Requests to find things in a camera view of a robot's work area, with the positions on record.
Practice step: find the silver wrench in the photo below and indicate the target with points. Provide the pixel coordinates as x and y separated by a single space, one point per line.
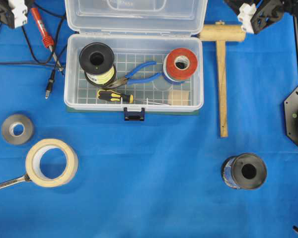
24 178

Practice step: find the wooden mallet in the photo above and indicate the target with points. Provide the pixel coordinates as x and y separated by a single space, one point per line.
220 33

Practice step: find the beige masking tape roll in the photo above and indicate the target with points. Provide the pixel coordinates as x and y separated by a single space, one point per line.
51 163

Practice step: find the clear plastic tool box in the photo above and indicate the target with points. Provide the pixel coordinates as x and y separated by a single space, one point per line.
131 51

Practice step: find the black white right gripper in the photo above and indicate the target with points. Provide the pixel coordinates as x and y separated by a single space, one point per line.
256 15

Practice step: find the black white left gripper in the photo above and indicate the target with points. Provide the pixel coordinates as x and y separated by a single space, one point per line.
13 13

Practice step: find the blue table cloth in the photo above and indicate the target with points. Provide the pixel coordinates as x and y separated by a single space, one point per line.
167 176

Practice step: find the dark blue box latch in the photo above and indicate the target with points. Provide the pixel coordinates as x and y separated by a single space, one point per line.
134 116

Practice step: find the black yellow screwdriver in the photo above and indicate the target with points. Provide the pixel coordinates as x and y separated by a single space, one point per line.
113 96

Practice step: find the orange soldering iron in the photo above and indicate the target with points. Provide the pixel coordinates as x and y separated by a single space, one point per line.
47 39

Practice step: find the grey tape roll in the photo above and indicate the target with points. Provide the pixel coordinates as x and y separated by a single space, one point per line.
17 129

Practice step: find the red spool in box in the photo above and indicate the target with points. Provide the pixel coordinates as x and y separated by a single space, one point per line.
179 65

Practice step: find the clear tool box lid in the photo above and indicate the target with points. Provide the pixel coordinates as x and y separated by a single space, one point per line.
136 17

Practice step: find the beige sanding block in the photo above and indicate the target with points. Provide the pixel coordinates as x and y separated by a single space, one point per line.
179 98

